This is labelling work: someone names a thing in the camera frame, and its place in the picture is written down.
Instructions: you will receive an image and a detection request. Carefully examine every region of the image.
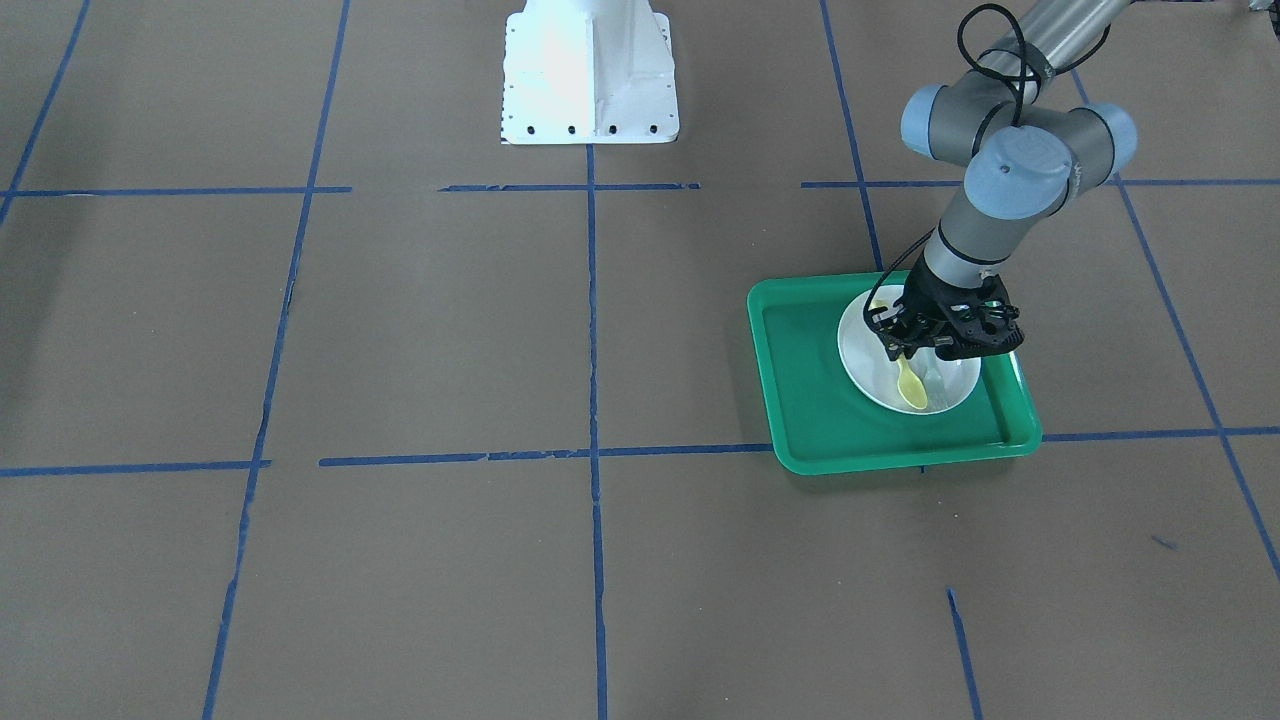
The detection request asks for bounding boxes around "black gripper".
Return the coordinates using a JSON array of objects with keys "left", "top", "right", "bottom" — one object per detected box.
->
[{"left": 879, "top": 268, "right": 977, "bottom": 363}]

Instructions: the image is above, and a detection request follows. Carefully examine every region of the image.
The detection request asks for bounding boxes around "yellow plastic spoon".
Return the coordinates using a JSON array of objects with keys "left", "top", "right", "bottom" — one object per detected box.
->
[{"left": 892, "top": 355, "right": 929, "bottom": 410}]

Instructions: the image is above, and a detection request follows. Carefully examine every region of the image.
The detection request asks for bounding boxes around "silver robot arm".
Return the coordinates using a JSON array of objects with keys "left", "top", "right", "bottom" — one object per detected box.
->
[{"left": 863, "top": 1, "right": 1139, "bottom": 361}]

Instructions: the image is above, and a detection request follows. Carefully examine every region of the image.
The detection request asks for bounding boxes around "white round plate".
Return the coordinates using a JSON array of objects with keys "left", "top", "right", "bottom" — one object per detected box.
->
[{"left": 837, "top": 290, "right": 982, "bottom": 415}]

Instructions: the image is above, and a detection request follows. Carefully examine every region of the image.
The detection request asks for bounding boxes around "pale green plastic fork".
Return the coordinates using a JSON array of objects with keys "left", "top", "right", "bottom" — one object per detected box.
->
[{"left": 922, "top": 357, "right": 952, "bottom": 413}]

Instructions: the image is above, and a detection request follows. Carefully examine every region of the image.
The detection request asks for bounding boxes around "green plastic tray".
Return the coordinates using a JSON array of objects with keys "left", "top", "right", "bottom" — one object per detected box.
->
[{"left": 746, "top": 272, "right": 1043, "bottom": 475}]

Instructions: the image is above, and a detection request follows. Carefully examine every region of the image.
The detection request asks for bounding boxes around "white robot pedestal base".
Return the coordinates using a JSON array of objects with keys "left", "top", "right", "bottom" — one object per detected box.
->
[{"left": 500, "top": 1, "right": 681, "bottom": 146}]

